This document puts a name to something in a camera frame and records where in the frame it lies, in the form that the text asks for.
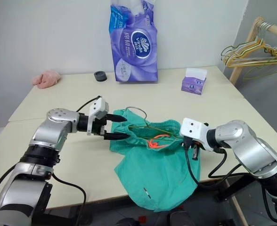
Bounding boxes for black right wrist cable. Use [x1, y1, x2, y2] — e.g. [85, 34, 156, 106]
[182, 136, 254, 188]

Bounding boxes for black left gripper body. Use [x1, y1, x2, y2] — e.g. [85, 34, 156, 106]
[91, 117, 107, 136]

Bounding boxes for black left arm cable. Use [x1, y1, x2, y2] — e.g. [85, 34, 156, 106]
[51, 173, 87, 226]

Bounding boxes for purple tissue box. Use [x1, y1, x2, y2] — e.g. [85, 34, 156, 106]
[180, 67, 207, 96]

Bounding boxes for white wire hanger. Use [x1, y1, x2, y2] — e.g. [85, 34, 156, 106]
[256, 21, 277, 59]

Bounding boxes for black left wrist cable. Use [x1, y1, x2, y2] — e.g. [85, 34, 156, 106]
[76, 95, 103, 113]

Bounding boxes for pink cloth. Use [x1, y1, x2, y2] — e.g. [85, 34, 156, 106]
[32, 70, 61, 89]

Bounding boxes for purple tissue roll pack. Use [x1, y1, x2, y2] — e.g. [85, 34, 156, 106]
[109, 0, 159, 83]

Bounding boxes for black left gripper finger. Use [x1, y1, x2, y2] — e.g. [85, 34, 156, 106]
[104, 132, 131, 141]
[105, 113, 129, 123]

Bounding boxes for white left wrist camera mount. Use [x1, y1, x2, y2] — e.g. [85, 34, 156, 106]
[86, 97, 110, 136]

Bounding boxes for black table leg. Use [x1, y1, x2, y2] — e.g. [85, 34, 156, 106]
[214, 173, 254, 202]

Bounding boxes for wooden clothes rack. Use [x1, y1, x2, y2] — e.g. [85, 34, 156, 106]
[229, 16, 277, 85]

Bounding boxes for pale green wire hanger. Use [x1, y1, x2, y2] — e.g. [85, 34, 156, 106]
[243, 37, 277, 80]

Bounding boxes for dark green wire hanger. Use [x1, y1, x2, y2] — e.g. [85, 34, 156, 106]
[220, 42, 257, 63]

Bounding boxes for light wooden pole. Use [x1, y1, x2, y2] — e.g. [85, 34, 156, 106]
[223, 180, 245, 226]

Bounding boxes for green shorts with orange drawstring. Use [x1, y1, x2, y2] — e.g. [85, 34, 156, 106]
[109, 108, 202, 212]

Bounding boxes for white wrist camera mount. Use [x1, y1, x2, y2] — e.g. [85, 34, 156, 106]
[179, 117, 211, 151]
[86, 97, 110, 136]

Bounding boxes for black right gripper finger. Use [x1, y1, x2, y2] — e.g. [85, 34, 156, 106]
[191, 144, 200, 161]

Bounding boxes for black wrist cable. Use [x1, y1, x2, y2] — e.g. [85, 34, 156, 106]
[76, 95, 103, 113]
[182, 136, 254, 188]

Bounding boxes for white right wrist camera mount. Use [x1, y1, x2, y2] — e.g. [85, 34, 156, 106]
[179, 117, 211, 151]

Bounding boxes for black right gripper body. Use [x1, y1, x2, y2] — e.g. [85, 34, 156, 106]
[189, 139, 206, 151]

